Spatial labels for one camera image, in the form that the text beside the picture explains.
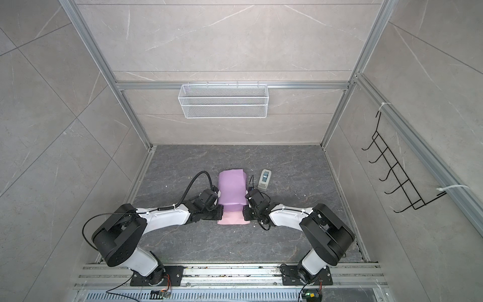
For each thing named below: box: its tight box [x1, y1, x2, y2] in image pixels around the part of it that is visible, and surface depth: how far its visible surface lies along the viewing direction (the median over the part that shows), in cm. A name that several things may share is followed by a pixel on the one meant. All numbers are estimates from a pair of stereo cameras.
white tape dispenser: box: [257, 168, 272, 192], surface depth 101 cm
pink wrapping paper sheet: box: [216, 168, 251, 226], surface depth 92 cm
